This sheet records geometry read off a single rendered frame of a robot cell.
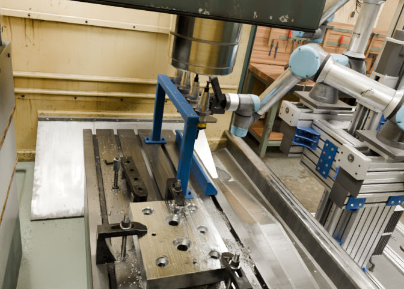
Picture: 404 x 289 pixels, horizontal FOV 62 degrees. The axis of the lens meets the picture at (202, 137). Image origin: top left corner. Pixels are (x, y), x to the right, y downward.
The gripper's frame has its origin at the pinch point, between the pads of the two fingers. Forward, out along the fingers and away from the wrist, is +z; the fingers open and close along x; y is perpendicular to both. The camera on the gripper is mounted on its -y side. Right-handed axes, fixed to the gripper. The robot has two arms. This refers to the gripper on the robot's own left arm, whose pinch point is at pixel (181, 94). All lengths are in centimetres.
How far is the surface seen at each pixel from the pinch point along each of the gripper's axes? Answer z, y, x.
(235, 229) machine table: -10, 31, -47
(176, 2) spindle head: 25, -37, -65
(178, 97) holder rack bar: 4.7, -2.5, -11.5
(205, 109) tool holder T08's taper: -1.1, -3.1, -24.2
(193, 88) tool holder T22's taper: -0.1, -6.6, -12.6
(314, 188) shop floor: -176, 116, 92
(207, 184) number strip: -5.9, 25.8, -27.1
